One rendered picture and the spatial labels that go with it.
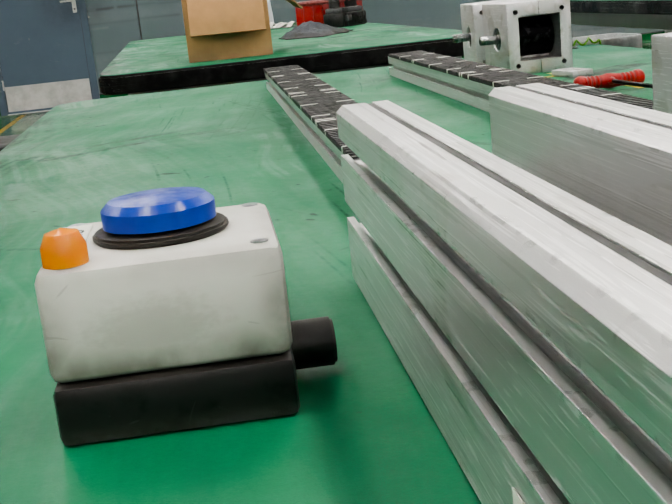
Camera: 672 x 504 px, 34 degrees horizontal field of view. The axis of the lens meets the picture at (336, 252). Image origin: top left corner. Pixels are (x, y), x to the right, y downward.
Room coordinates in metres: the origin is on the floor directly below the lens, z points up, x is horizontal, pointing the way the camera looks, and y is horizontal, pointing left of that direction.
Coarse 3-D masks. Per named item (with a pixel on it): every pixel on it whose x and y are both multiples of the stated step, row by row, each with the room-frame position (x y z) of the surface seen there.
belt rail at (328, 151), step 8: (272, 88) 1.51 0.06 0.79; (280, 96) 1.38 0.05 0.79; (280, 104) 1.37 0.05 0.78; (288, 104) 1.30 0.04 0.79; (288, 112) 1.25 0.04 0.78; (296, 112) 1.20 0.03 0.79; (296, 120) 1.14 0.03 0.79; (304, 120) 1.11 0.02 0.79; (304, 128) 1.05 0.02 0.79; (312, 128) 0.97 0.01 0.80; (312, 136) 0.98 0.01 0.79; (320, 136) 0.90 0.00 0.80; (312, 144) 0.98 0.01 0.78; (320, 144) 0.91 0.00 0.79; (328, 144) 0.84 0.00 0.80; (320, 152) 0.92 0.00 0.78; (328, 152) 0.86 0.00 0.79; (336, 152) 0.79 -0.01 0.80; (328, 160) 0.86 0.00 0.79; (336, 160) 0.81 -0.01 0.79; (336, 168) 0.80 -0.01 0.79
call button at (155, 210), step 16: (144, 192) 0.39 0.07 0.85; (160, 192) 0.38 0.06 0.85; (176, 192) 0.38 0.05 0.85; (192, 192) 0.38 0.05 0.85; (208, 192) 0.38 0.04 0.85; (112, 208) 0.37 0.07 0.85; (128, 208) 0.36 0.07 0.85; (144, 208) 0.36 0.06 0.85; (160, 208) 0.36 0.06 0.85; (176, 208) 0.36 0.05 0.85; (192, 208) 0.36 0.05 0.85; (208, 208) 0.37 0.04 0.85; (112, 224) 0.36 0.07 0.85; (128, 224) 0.36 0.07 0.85; (144, 224) 0.36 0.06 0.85; (160, 224) 0.36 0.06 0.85; (176, 224) 0.36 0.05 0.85; (192, 224) 0.36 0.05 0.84
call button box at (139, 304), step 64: (128, 256) 0.35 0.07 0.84; (192, 256) 0.34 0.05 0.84; (256, 256) 0.34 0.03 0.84; (64, 320) 0.33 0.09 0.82; (128, 320) 0.34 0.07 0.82; (192, 320) 0.34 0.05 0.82; (256, 320) 0.34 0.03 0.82; (320, 320) 0.38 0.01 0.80; (64, 384) 0.34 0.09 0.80; (128, 384) 0.34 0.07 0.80; (192, 384) 0.34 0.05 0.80; (256, 384) 0.34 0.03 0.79
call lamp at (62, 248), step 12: (60, 228) 0.34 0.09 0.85; (72, 228) 0.35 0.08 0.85; (48, 240) 0.34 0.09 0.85; (60, 240) 0.34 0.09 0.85; (72, 240) 0.34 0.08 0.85; (84, 240) 0.34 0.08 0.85; (48, 252) 0.34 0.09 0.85; (60, 252) 0.34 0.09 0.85; (72, 252) 0.34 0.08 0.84; (84, 252) 0.34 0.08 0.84; (48, 264) 0.34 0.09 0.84; (60, 264) 0.34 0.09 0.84; (72, 264) 0.34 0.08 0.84
